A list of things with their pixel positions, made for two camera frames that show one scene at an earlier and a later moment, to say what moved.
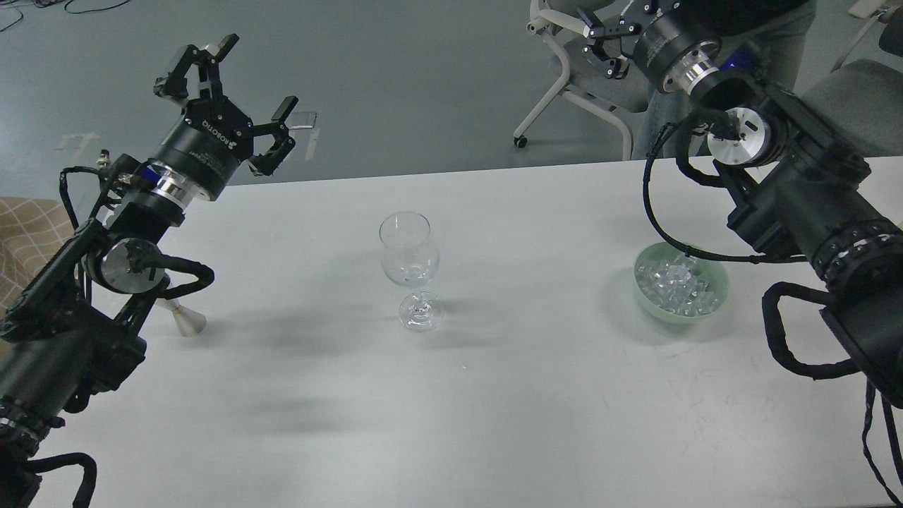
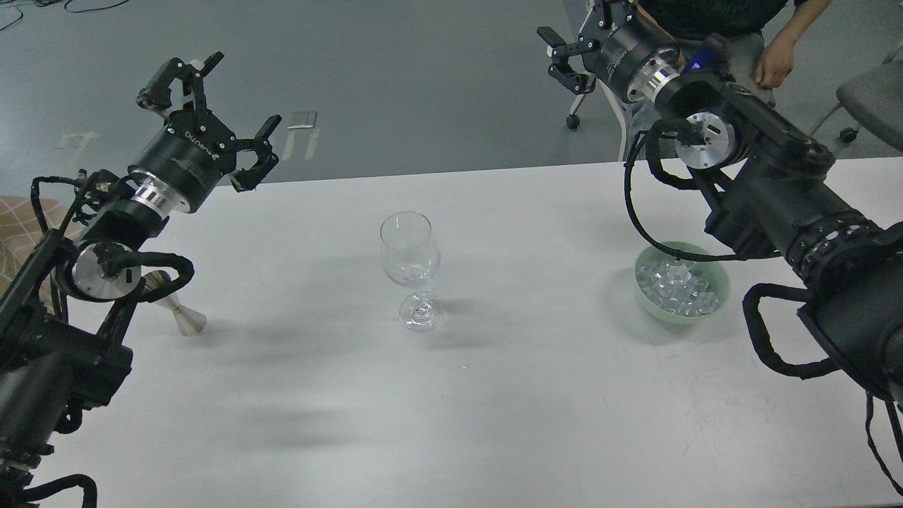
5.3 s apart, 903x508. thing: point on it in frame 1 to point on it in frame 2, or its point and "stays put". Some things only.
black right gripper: [675, 51] to [633, 58]
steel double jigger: [190, 322] stays put
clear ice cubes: [677, 284] stays put
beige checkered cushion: [31, 231] stays put
